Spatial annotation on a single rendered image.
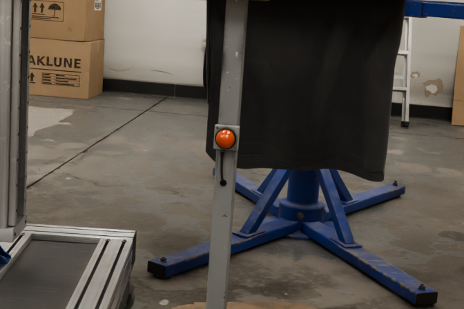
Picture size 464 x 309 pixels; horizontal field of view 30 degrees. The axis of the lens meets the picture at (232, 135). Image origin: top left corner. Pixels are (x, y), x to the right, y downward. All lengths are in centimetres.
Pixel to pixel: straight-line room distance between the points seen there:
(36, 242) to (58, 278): 29
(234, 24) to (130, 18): 513
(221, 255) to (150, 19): 508
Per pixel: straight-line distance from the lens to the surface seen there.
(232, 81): 172
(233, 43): 171
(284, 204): 339
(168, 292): 271
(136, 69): 683
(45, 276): 221
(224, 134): 169
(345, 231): 315
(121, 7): 683
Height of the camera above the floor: 97
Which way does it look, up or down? 10 degrees down
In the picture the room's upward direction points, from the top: 4 degrees clockwise
